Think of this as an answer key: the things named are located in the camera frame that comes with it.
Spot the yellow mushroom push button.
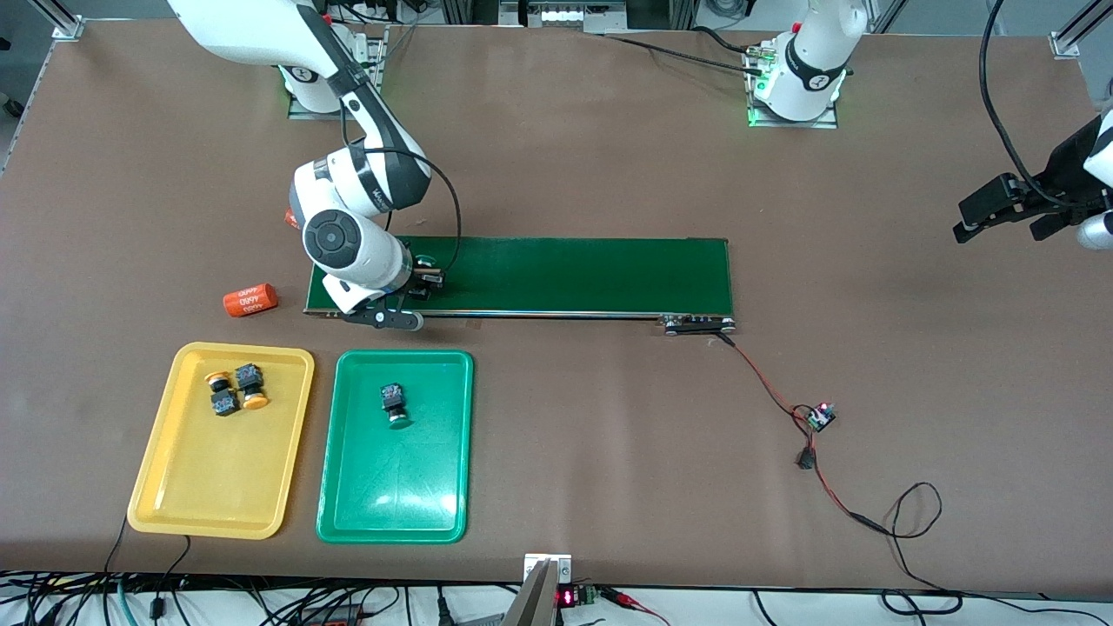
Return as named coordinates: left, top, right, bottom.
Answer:
left=235, top=363, right=270, bottom=411
left=204, top=371, right=242, bottom=418

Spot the aluminium corner profile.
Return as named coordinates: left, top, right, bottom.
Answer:
left=1050, top=0, right=1113, bottom=60
left=30, top=0, right=85, bottom=40

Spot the green conveyor belt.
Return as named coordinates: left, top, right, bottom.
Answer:
left=303, top=232, right=738, bottom=336

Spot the green plastic tray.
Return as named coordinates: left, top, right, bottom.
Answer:
left=316, top=350, right=475, bottom=545

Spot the yellow plastic tray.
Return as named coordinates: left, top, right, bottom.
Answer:
left=127, top=342, right=316, bottom=541

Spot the grey metal bar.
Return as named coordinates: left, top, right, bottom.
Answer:
left=500, top=559, right=562, bottom=626

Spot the red clip lead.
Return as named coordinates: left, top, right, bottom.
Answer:
left=600, top=587, right=670, bottom=626

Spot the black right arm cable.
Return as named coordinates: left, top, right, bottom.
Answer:
left=339, top=104, right=463, bottom=272

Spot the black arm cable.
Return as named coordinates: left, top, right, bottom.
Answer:
left=339, top=104, right=463, bottom=272
left=978, top=0, right=1081, bottom=210

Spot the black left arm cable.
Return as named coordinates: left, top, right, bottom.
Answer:
left=978, top=0, right=1081, bottom=210

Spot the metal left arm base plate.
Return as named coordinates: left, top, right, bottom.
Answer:
left=745, top=43, right=841, bottom=130

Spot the red and black wire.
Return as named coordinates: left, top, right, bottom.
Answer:
left=717, top=333, right=888, bottom=533

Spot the white device on frame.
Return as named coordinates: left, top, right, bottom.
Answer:
left=500, top=0, right=629, bottom=29

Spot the black looped power cable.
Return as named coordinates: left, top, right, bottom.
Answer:
left=856, top=481, right=1113, bottom=620

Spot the small aluminium bracket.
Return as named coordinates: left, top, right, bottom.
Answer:
left=523, top=553, right=574, bottom=585

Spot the long black table cable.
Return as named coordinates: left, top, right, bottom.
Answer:
left=603, top=24, right=770, bottom=77

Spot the thin black cable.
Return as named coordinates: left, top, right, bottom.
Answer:
left=103, top=513, right=131, bottom=576

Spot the black cable with plug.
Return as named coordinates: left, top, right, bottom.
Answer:
left=155, top=535, right=192, bottom=620

